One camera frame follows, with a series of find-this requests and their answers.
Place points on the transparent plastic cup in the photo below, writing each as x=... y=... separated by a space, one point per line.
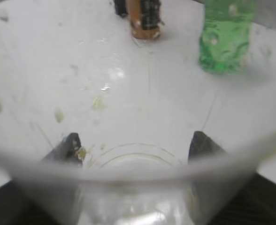
x=100 y=128

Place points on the NFC orange juice bottle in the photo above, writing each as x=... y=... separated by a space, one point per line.
x=144 y=17

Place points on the green soda bottle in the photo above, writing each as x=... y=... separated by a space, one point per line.
x=225 y=38

